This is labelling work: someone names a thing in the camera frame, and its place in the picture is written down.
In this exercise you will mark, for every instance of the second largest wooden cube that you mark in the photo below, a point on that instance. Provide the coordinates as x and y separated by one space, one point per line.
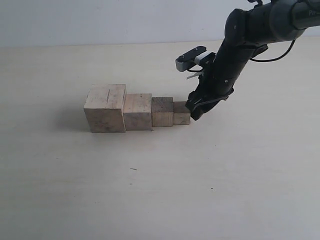
137 112

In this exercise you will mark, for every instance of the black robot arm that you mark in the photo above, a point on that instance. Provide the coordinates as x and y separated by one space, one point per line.
247 33

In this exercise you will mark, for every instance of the medium small wooden cube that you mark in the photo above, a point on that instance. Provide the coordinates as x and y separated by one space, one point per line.
162 111

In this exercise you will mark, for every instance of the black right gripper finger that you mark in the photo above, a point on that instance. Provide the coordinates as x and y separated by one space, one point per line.
193 102

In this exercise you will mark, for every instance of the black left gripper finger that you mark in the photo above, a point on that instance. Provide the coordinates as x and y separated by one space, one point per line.
197 113

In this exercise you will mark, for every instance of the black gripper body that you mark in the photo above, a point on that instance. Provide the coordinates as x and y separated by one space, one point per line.
215 84

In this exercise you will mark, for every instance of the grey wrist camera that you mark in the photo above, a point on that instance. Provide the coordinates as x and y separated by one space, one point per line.
197 56

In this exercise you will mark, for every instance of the smallest wooden cube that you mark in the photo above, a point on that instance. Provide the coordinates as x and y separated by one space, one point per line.
181 114

